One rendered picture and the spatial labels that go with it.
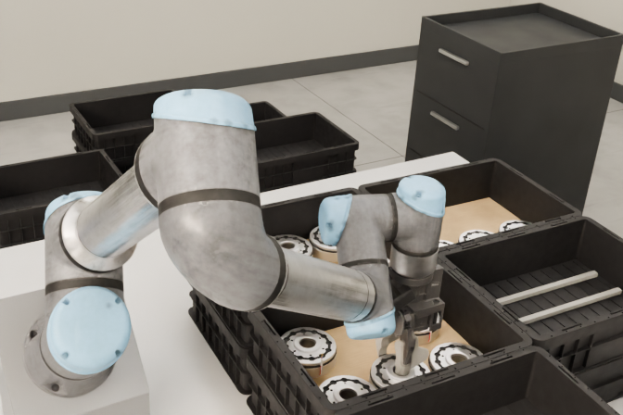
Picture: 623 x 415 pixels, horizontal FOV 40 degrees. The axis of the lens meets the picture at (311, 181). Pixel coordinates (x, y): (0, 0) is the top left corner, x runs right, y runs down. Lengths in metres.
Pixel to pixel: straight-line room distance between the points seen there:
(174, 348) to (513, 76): 1.71
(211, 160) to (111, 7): 3.62
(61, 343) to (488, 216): 1.12
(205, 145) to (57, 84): 3.65
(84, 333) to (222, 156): 0.44
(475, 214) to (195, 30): 2.94
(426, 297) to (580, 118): 2.03
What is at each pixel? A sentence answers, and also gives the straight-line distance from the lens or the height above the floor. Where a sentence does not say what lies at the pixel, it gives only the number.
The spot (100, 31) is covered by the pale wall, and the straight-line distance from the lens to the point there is 4.54.
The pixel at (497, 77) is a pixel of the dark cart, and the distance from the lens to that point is 2.98.
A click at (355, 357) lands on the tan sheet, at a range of 1.54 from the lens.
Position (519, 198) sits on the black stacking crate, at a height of 0.88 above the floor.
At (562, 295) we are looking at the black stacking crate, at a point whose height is 0.83.
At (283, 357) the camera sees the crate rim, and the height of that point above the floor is 0.92.
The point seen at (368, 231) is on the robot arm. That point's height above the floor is 1.15.
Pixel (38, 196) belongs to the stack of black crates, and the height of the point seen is 0.49.
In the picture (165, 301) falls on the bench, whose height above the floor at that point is 0.70.
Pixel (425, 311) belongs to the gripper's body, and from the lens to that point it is 1.41.
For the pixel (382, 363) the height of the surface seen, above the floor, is 0.86.
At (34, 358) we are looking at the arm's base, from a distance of 1.43.
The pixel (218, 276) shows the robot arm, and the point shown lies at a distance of 0.93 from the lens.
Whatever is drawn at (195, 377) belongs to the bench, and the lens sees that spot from 1.69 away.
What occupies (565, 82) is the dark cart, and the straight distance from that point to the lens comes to 3.23.
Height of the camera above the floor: 1.80
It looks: 28 degrees down
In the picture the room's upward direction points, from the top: 4 degrees clockwise
